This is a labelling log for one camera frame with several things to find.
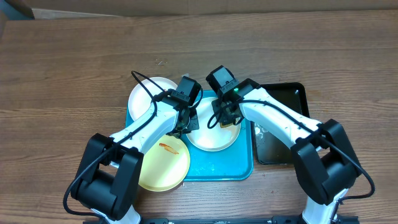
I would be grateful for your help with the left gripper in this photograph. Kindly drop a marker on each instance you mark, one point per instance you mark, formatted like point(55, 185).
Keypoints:
point(194, 124)

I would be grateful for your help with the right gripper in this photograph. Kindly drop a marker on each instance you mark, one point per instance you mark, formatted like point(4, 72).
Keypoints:
point(227, 119)

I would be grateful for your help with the green orange sponge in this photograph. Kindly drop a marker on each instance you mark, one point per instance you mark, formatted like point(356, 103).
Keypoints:
point(225, 125)

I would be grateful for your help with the white plate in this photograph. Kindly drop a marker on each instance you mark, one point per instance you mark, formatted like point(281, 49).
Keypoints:
point(139, 100)
point(214, 139)

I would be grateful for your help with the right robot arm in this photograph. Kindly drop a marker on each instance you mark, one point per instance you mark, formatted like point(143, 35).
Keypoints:
point(325, 163)

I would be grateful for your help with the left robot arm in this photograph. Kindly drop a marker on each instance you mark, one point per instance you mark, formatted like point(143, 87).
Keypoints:
point(107, 178)

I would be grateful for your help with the blue plastic tray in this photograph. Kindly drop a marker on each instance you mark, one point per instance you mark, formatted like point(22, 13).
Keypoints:
point(233, 163)

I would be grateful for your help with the black water tray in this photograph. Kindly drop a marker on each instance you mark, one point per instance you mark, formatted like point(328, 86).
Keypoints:
point(268, 149)

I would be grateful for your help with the yellow plate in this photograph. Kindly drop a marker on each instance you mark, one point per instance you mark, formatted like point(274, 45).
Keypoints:
point(165, 165)

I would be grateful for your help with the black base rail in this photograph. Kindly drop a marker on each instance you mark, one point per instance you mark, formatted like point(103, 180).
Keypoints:
point(297, 219)

